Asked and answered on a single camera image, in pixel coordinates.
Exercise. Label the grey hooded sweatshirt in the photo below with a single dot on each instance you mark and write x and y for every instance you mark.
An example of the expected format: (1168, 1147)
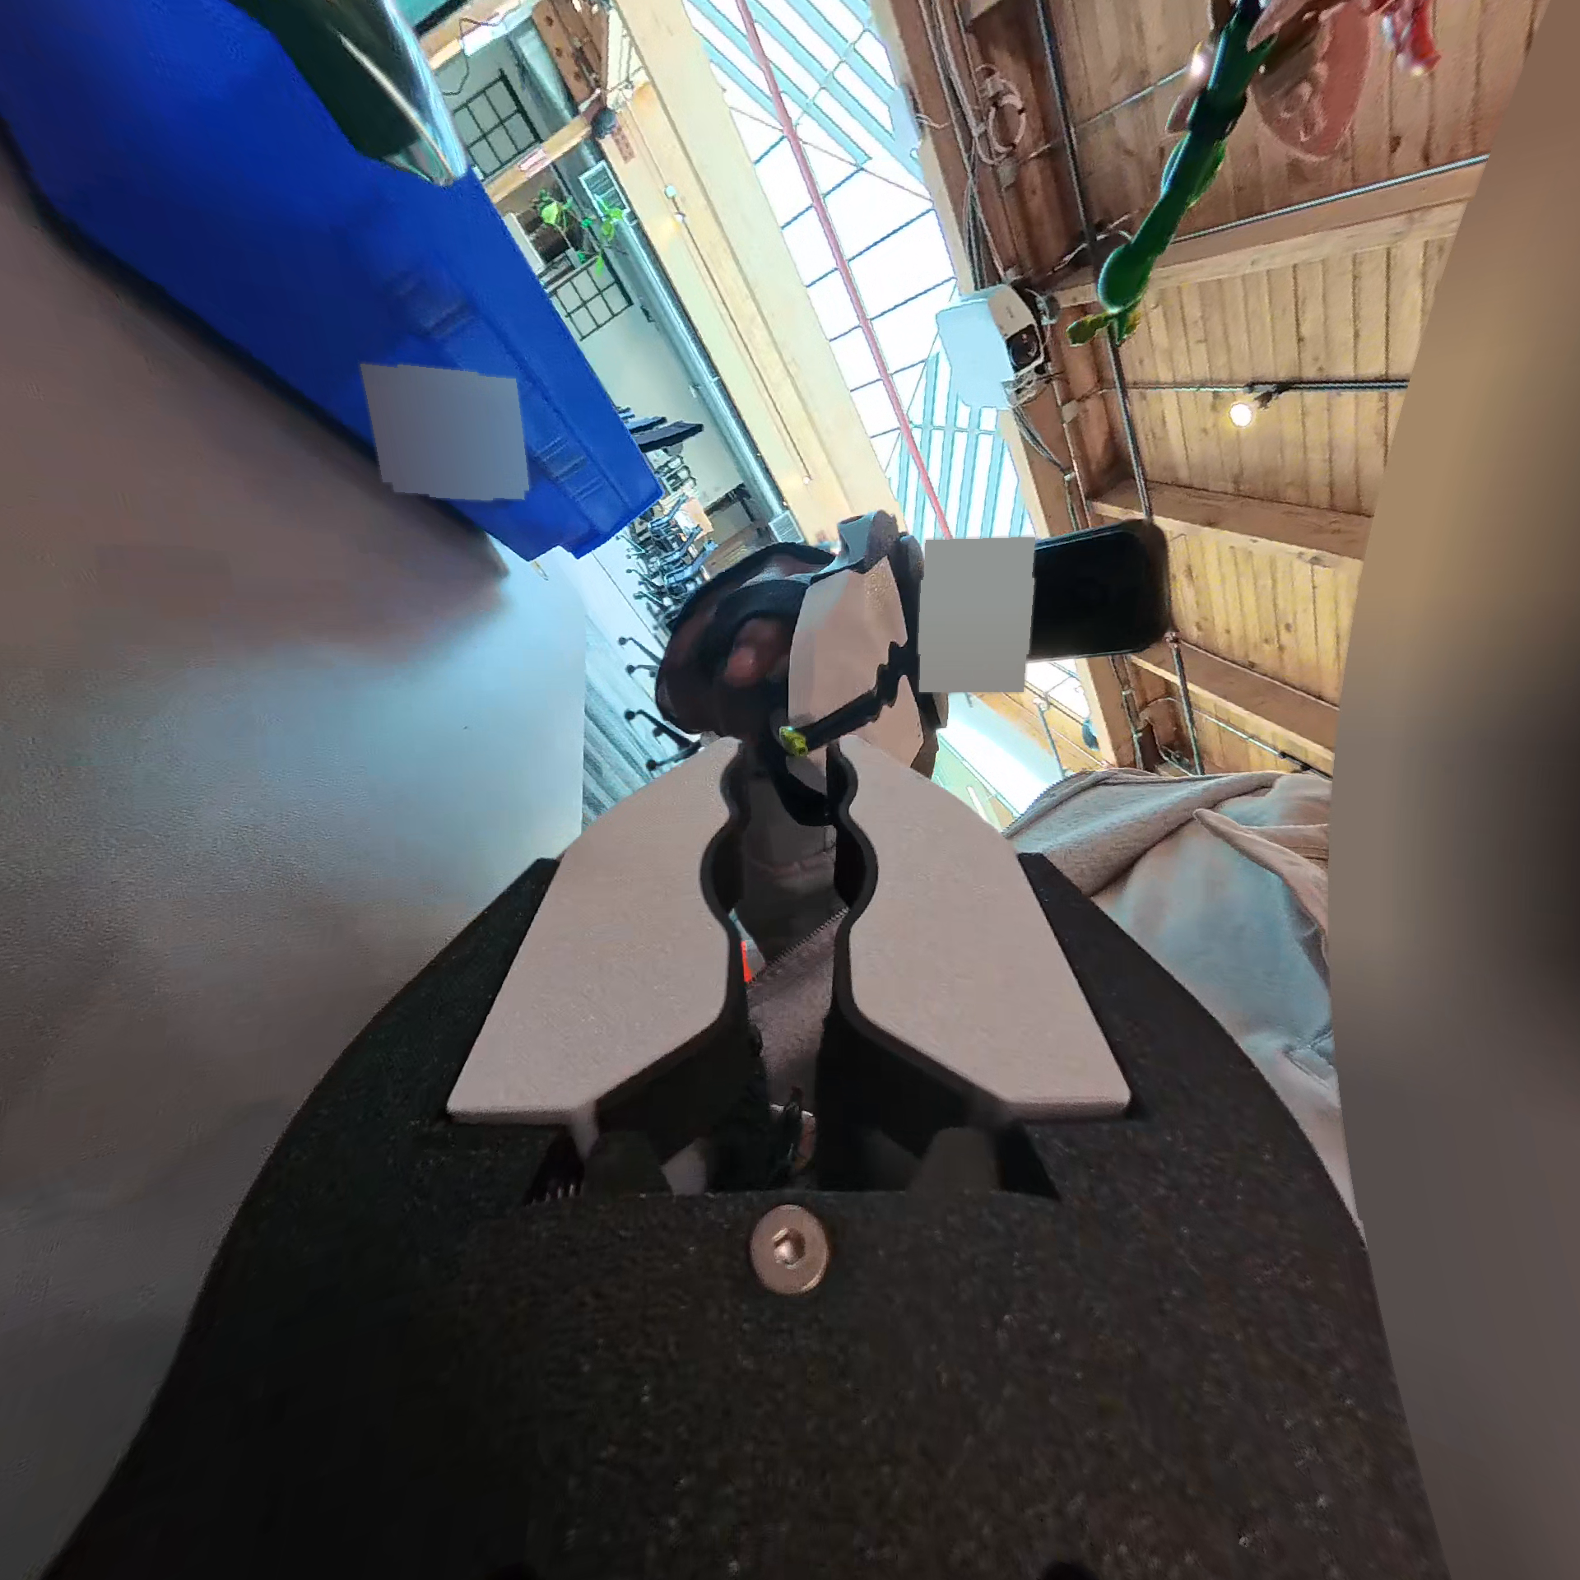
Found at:
(1185, 900)

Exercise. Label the person's right hand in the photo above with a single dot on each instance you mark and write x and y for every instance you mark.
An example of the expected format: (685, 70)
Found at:
(744, 660)

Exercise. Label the blue plastic bin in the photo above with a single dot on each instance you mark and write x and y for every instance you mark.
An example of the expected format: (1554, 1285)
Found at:
(308, 258)

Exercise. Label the white ceiling camera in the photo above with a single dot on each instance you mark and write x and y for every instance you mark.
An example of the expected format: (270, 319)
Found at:
(999, 339)

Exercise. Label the ceiling light bulb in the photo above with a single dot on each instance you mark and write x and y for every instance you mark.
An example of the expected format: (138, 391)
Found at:
(1241, 413)

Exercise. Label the green hanging toy plant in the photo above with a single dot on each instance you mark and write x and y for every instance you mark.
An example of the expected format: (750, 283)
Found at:
(1172, 172)

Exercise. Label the black pen with green tip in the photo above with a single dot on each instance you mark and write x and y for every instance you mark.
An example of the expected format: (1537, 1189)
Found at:
(851, 712)

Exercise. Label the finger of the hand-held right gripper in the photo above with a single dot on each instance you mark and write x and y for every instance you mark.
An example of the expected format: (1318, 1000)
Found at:
(907, 722)
(841, 635)

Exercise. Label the pink hanging toy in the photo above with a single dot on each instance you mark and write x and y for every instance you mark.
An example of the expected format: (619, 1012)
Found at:
(1315, 74)

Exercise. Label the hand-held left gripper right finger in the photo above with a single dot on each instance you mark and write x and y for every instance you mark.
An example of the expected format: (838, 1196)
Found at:
(974, 974)

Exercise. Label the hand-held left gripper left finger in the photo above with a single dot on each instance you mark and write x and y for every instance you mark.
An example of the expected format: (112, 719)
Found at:
(592, 974)

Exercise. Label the row of black office chairs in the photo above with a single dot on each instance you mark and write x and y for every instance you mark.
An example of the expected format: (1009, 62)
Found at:
(667, 554)

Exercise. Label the red ceiling pipe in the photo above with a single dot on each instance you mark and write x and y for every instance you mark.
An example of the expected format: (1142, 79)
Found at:
(826, 233)

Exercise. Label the green potted plant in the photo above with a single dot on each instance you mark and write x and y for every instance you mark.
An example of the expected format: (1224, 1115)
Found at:
(578, 223)

